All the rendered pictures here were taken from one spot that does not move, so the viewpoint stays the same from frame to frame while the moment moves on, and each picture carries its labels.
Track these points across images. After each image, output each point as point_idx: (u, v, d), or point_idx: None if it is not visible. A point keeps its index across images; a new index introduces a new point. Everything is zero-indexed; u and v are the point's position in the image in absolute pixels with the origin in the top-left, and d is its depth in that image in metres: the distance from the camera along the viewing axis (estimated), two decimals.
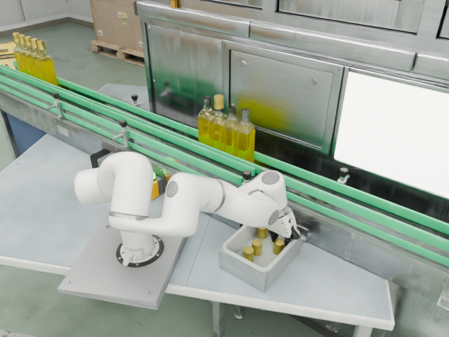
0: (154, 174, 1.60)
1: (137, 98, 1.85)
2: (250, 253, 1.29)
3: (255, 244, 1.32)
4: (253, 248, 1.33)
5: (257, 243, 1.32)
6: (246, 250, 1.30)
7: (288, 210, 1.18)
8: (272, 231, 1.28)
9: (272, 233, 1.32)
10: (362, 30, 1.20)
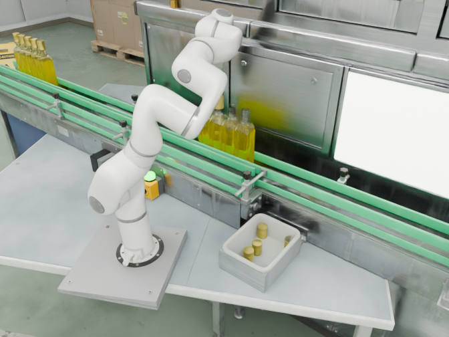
0: (154, 174, 1.60)
1: (137, 98, 1.85)
2: (250, 253, 1.29)
3: (255, 244, 1.32)
4: (253, 248, 1.33)
5: (257, 243, 1.33)
6: (246, 250, 1.30)
7: None
8: None
9: None
10: (362, 30, 1.20)
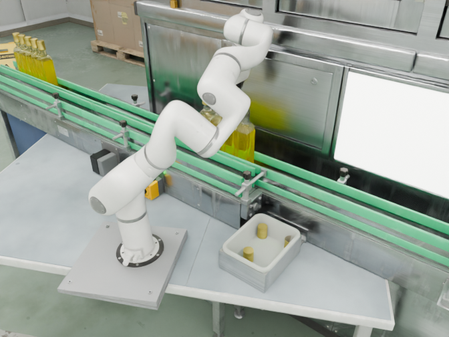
0: None
1: (137, 98, 1.85)
2: (250, 253, 1.29)
3: None
4: None
5: None
6: (246, 250, 1.30)
7: None
8: (238, 83, 1.36)
9: None
10: (362, 30, 1.20)
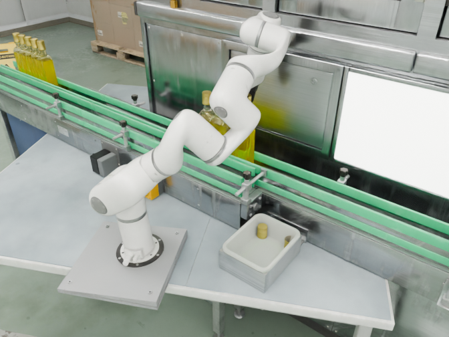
0: None
1: (137, 98, 1.85)
2: (250, 93, 1.38)
3: None
4: None
5: None
6: None
7: None
8: (253, 87, 1.32)
9: None
10: (362, 30, 1.20)
